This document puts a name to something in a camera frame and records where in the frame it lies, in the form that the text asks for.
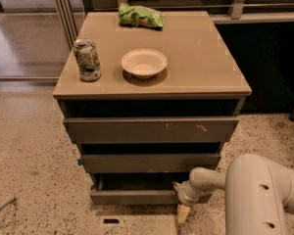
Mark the white paper bowl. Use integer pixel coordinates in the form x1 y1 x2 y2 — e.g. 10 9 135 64
122 49 168 79

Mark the metal window frame post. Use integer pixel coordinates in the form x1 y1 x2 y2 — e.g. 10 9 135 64
54 0 77 49

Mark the grey top drawer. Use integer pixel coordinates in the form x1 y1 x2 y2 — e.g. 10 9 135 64
64 117 238 144

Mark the grey drawer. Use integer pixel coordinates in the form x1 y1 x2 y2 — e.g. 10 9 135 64
80 154 221 173
64 117 238 144
89 172 214 206

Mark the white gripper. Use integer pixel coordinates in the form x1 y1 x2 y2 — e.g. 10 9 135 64
172 180 204 224

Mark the grey middle drawer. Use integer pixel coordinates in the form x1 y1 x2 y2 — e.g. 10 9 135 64
80 154 221 173

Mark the grey bottom drawer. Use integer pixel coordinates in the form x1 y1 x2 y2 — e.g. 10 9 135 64
89 172 214 206

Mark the crumpled drink can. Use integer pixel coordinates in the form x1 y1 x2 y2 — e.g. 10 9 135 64
73 39 101 81

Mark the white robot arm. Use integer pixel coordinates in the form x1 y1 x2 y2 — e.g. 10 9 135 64
173 154 294 235

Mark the green chip bag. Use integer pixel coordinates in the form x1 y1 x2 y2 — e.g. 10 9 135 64
119 3 165 28

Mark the grey drawer cabinet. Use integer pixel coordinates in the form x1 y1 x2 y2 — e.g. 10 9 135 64
52 11 253 194

